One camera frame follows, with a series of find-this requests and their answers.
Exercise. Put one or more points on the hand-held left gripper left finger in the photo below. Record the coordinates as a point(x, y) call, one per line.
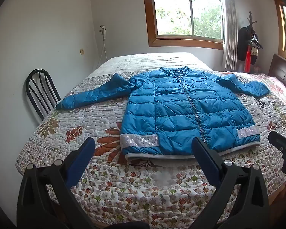
point(82, 162)

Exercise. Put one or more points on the black metal chair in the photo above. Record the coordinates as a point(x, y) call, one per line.
point(28, 85)

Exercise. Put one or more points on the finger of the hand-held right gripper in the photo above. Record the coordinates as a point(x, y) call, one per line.
point(283, 142)

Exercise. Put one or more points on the floral quilted bedspread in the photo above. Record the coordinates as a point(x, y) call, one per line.
point(73, 114)

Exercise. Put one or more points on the pink floral blanket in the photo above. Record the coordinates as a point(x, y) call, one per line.
point(280, 88)

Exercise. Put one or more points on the blue puffer jacket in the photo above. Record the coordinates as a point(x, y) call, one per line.
point(169, 105)

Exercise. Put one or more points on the black clothes hangers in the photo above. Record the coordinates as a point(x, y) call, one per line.
point(256, 43)

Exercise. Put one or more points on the dark wooden headboard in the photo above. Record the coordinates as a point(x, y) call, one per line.
point(280, 70)

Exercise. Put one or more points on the wooden bed frame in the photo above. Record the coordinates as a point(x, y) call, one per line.
point(277, 192)

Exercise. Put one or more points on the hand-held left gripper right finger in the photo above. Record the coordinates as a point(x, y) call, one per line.
point(205, 162)

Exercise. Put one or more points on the red hanging bag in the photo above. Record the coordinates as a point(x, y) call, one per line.
point(247, 60)

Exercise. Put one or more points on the dark wooden coat rack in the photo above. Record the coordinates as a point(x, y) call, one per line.
point(250, 19)

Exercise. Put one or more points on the black hanging garment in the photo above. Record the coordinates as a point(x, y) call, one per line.
point(242, 45)

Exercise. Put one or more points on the white pleated curtain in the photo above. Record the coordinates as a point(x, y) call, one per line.
point(230, 40)

